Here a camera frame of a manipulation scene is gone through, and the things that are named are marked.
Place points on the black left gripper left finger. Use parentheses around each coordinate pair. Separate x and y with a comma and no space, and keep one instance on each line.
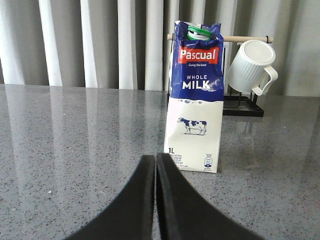
(130,215)

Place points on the blue white milk carton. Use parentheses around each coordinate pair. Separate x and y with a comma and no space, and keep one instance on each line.
(196,97)

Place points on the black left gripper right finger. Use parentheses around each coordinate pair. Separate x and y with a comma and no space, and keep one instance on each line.
(183,214)

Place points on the black wire mug rack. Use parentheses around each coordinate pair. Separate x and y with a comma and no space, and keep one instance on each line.
(238,104)

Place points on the white ribbed hanging mug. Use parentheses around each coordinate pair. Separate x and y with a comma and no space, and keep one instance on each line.
(251,70)

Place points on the grey pleated curtain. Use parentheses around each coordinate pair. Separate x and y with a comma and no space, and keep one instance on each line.
(123,44)

